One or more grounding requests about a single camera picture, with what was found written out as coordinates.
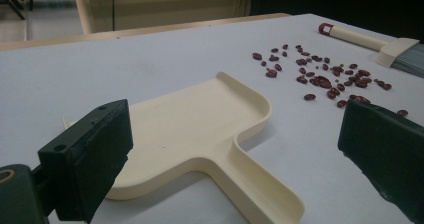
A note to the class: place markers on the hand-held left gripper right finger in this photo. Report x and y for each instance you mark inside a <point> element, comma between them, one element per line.
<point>390,154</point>

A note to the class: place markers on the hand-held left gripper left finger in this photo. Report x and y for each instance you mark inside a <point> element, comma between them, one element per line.
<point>86,157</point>

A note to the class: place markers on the pile of red beans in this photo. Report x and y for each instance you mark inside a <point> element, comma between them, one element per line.
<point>321,81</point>

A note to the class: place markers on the cream plastic dustpan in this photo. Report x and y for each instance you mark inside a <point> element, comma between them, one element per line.
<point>186,127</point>

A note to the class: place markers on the black curtain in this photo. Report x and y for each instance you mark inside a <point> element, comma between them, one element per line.
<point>333,0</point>

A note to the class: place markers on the beige cabinet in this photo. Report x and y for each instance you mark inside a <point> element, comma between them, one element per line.
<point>173,4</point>

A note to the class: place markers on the dark metal frame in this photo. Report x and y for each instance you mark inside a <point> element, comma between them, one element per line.
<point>13,0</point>

